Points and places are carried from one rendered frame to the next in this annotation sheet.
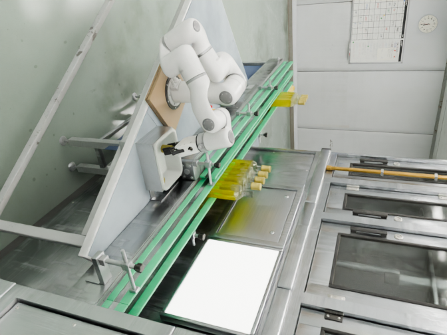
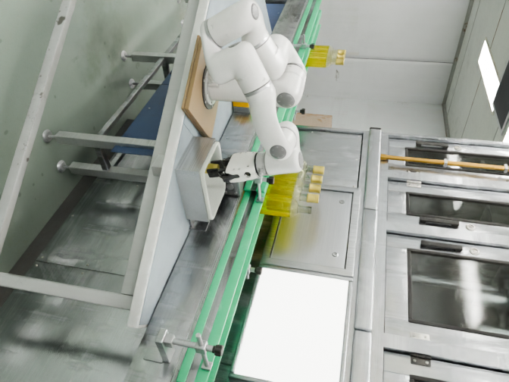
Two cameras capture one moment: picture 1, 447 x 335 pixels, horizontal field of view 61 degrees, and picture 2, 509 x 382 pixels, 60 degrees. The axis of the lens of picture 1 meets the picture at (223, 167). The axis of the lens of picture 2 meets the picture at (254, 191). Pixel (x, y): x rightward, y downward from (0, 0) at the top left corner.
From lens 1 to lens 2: 46 cm
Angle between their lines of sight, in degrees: 15
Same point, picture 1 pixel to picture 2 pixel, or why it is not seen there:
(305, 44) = not seen: outside the picture
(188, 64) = (250, 72)
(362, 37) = not seen: outside the picture
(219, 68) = (279, 64)
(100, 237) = (148, 299)
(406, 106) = (426, 28)
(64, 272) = (92, 321)
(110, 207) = (156, 258)
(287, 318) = (373, 367)
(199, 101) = (267, 123)
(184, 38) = (238, 29)
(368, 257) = (444, 280)
